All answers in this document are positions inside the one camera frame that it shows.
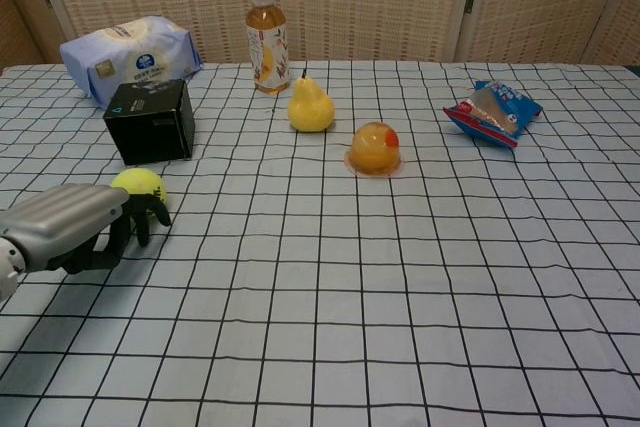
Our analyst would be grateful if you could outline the grid pattern tablecloth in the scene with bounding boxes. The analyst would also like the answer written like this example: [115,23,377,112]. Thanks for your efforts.
[0,59,640,427]

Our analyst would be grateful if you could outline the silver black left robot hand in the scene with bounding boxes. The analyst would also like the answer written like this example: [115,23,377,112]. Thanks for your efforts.
[0,183,173,276]

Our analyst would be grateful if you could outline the blue red snack packet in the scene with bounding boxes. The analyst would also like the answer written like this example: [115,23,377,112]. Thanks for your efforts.
[443,79,544,150]

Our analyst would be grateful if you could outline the amber tea drink bottle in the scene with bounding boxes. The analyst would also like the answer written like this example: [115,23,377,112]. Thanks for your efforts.
[244,0,292,97]

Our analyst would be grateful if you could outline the black cardboard box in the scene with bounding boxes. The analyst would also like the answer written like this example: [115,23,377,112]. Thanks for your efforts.
[102,78,196,166]

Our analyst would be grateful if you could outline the yellow tennis ball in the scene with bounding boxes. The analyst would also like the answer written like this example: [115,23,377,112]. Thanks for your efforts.
[110,167,168,211]

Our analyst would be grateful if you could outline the orange fruit jelly cup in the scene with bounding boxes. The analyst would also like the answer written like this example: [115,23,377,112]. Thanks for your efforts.
[343,121,405,179]

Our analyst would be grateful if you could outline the blue wet wipes pack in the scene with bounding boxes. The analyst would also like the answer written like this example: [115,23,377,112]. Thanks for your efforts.
[59,17,203,109]

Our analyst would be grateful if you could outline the yellow pear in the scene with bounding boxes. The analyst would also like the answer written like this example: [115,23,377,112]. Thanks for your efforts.
[287,67,335,134]

